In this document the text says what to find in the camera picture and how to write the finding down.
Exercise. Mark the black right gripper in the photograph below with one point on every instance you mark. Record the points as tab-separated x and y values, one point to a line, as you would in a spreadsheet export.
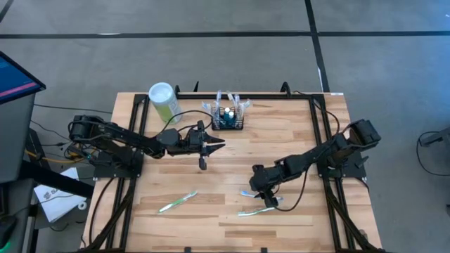
270	202

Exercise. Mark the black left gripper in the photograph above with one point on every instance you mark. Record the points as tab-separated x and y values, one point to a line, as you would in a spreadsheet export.
183	144

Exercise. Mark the green toothbrush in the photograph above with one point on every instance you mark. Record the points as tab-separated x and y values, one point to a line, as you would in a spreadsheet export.
247	104
256	211
177	202

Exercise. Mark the blue toothbrush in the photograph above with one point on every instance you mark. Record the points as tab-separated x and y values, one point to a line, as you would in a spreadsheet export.
246	193
218	100
230	97

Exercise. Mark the blue mouthwash bottle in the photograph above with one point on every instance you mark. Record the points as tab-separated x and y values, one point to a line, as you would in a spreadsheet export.
231	114

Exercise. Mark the small teal white-capped bottle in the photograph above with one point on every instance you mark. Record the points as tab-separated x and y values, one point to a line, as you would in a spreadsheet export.
226	110

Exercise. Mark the orange toothbrush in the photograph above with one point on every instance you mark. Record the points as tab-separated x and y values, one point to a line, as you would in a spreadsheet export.
237	102

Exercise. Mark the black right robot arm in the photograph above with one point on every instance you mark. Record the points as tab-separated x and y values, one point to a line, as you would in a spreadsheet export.
316	154

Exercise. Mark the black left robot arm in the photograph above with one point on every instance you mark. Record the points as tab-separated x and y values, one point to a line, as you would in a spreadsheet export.
116	135

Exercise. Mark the green white wipes canister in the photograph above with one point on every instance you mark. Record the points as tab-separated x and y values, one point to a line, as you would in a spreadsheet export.
165	102

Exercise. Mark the white tape roll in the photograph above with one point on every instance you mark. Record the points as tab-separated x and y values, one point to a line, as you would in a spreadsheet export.
79	205

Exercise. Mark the black stand beam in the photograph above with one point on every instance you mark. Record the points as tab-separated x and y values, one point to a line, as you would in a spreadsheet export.
52	179

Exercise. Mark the white paper box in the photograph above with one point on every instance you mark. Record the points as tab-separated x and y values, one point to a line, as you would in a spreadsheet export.
56	204

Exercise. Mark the grey stand foot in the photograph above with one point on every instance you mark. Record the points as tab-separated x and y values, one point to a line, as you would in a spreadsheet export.
437	137

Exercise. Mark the blue screen monitor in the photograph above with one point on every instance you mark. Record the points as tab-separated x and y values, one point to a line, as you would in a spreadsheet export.
14	81

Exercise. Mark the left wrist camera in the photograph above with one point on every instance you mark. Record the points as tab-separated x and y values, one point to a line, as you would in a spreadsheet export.
195	139

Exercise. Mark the black aluminium table frame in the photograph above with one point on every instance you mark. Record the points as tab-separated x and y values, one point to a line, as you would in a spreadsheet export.
246	96

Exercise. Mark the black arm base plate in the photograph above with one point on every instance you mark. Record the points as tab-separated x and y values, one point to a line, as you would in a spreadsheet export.
116	172
346	172

